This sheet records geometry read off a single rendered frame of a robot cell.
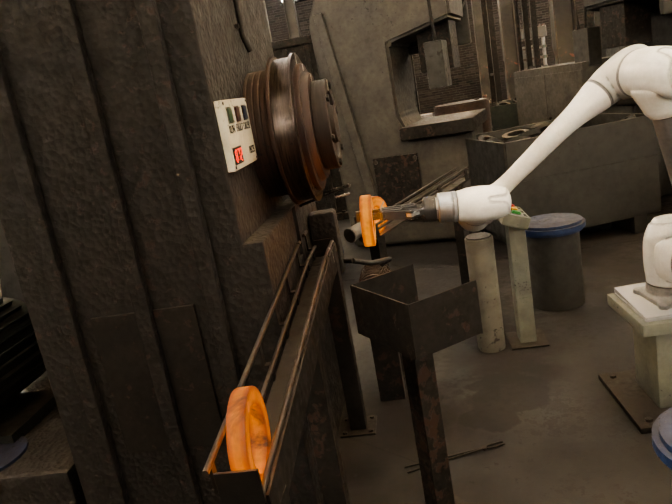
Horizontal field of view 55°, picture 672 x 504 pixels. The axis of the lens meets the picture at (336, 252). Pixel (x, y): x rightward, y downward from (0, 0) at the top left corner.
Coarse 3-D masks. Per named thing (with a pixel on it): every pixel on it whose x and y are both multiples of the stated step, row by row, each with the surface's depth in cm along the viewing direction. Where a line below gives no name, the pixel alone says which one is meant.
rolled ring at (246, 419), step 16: (240, 400) 108; (256, 400) 114; (240, 416) 105; (256, 416) 118; (240, 432) 104; (256, 432) 118; (240, 448) 103; (256, 448) 117; (240, 464) 103; (256, 464) 115
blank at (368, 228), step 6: (360, 198) 187; (366, 198) 186; (360, 204) 185; (366, 204) 184; (372, 204) 193; (360, 210) 184; (366, 210) 183; (360, 216) 183; (366, 216) 183; (366, 222) 183; (372, 222) 185; (366, 228) 183; (372, 228) 184; (366, 234) 184; (372, 234) 184; (366, 240) 186; (372, 240) 186; (366, 246) 190
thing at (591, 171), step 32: (512, 128) 469; (544, 128) 429; (608, 128) 396; (640, 128) 399; (480, 160) 430; (512, 160) 390; (544, 160) 394; (576, 160) 397; (608, 160) 401; (640, 160) 403; (512, 192) 395; (544, 192) 398; (576, 192) 402; (608, 192) 405; (640, 192) 409; (640, 224) 415
